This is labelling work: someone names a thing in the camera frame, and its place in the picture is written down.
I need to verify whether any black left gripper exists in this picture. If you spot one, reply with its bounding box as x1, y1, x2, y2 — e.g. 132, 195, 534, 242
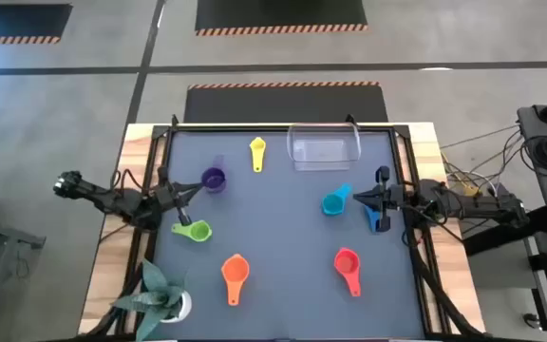
152, 165, 205, 227

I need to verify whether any red measuring cup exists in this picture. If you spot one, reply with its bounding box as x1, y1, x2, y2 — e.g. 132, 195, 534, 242
333, 247, 363, 298

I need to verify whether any black cart leg beam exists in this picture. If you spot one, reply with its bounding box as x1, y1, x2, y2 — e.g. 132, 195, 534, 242
462, 206, 547, 257

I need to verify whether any green measuring cup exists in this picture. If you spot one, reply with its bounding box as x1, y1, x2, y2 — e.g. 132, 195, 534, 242
171, 219, 214, 243

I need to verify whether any succulent plant in white pot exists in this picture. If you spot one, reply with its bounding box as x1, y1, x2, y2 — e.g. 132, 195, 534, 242
110, 258, 193, 342

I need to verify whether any purple measuring cup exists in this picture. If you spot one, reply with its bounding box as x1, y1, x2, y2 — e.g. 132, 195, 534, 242
200, 155, 228, 194

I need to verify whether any grey floor cable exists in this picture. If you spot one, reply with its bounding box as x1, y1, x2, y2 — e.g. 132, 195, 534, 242
440, 123, 521, 150

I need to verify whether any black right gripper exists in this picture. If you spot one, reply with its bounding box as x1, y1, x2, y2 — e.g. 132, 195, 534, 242
352, 165, 406, 233

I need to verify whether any yellow measuring cup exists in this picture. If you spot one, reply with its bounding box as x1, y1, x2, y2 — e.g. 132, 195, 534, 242
249, 136, 268, 174

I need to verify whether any clear plastic basket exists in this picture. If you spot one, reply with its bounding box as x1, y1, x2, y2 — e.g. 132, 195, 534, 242
286, 122, 363, 172

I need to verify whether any grey table mat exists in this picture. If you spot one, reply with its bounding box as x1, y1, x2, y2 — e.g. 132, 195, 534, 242
142, 130, 426, 341

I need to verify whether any teal measuring cup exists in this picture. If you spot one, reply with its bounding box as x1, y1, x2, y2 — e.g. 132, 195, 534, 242
321, 183, 353, 217

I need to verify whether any orange measuring cup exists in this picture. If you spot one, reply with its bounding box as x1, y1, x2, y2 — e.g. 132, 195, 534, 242
220, 253, 251, 307

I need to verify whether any black floor mat striped edge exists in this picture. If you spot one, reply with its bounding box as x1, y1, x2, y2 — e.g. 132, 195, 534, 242
0, 3, 74, 46
182, 81, 389, 124
194, 0, 369, 37

